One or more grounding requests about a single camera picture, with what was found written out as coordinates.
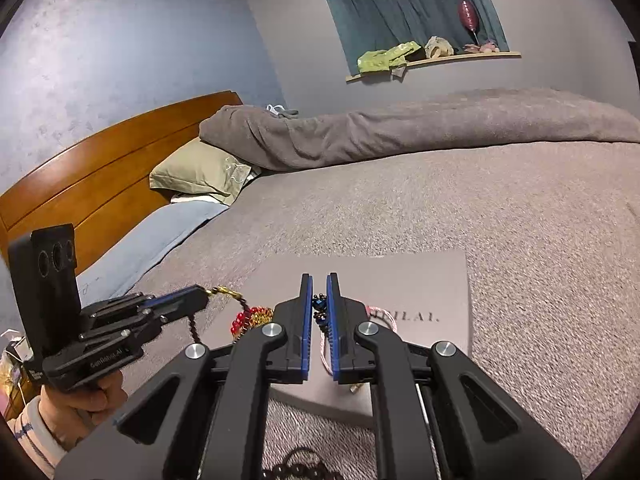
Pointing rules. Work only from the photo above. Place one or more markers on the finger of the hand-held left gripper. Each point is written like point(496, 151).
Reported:
point(142, 330)
point(172, 301)

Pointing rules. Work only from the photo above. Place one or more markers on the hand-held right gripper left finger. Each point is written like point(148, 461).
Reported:
point(305, 327)

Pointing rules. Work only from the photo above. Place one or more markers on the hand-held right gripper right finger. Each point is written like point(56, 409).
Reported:
point(332, 327)

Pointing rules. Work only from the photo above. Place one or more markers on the grey jewelry box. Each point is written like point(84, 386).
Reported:
point(425, 290)

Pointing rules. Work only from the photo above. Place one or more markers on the person's left hand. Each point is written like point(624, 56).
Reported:
point(95, 400)

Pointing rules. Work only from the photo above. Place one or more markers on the light blue pillow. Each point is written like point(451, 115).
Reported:
point(145, 240)

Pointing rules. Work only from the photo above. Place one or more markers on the yellow plastic bag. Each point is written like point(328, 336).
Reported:
point(10, 375)

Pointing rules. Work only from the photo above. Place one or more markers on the wooden headboard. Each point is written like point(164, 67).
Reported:
point(100, 170)

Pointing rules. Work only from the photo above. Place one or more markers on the olive green pillow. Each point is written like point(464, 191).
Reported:
point(200, 170)

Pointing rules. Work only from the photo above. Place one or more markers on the grey folded blanket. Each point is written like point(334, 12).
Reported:
point(400, 125)

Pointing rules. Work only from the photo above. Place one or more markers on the white cloth item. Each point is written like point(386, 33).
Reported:
point(280, 110)

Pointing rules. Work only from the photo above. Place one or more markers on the green crumpled cloth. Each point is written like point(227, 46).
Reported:
point(382, 57)

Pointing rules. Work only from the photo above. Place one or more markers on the wooden window sill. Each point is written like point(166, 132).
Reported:
point(450, 59)

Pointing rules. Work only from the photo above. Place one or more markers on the beige crumpled cloth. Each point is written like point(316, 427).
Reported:
point(439, 47)

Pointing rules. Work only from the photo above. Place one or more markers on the pink small ornaments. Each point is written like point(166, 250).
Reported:
point(482, 48)

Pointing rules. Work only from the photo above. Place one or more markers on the teal curtain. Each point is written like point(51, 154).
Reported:
point(400, 5)

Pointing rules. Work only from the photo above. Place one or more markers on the dark red balloon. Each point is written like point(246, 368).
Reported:
point(469, 14)

